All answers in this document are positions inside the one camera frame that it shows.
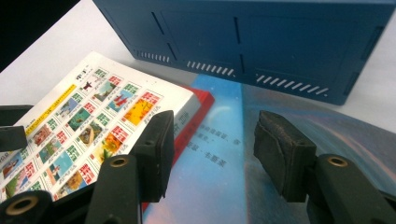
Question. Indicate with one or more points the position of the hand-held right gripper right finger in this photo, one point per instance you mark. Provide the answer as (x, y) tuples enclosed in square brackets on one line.
[(289, 161)]

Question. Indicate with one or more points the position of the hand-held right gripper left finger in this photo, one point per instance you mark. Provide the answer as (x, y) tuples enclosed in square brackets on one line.
[(155, 161)]

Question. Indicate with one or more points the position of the thick blue novel book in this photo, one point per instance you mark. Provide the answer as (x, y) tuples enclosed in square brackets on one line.
[(218, 186)]

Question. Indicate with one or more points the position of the white picture-cover book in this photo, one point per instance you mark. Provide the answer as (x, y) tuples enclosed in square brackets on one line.
[(93, 102)]

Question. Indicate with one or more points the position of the blue plastic book rack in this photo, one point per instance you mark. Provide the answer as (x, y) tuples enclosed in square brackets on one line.
[(280, 46)]

